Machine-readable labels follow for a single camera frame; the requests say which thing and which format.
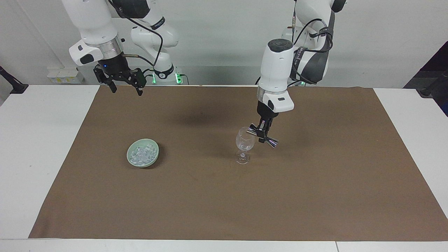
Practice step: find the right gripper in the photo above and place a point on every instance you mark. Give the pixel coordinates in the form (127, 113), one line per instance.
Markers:
(114, 63)

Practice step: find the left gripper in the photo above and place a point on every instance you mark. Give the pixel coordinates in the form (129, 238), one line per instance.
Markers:
(266, 109)

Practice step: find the silver metal tongs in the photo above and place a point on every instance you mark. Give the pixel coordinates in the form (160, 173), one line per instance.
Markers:
(271, 141)

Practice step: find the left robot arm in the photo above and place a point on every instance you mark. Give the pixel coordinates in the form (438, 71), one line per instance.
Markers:
(276, 70)

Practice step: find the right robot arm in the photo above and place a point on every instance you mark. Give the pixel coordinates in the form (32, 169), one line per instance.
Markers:
(92, 21)

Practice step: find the clear wine glass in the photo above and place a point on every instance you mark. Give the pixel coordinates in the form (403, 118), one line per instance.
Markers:
(244, 141)

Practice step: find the clear ice cubes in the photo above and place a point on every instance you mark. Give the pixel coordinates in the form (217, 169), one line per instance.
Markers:
(142, 154)

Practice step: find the green ceramic bowl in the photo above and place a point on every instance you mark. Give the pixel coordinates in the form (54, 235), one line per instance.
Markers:
(131, 155)

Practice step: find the black stand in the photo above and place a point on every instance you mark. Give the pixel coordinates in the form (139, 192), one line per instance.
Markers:
(432, 87)
(15, 85)

